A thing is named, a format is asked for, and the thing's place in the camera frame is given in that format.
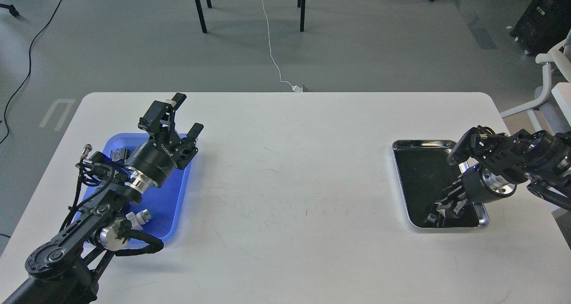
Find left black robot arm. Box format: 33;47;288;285
4;93;203;304

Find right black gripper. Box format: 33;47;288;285
423;168;491;228

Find white green connector part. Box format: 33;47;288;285
126;209;153;231

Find black equipment case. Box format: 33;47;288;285
509;0;571;54

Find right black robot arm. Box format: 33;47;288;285
426;125;570;228

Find black table legs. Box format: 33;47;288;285
190;0;307;33

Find white cable with charger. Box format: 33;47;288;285
257;0;304;92

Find blue plastic tray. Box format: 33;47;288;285
102;133;191;243

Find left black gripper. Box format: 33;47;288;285
125;93;204;188

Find white office chair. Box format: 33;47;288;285
500;32;571;133

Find black floor cable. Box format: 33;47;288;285
0;0;103;146

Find silver metal tray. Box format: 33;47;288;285
392;139;489;232

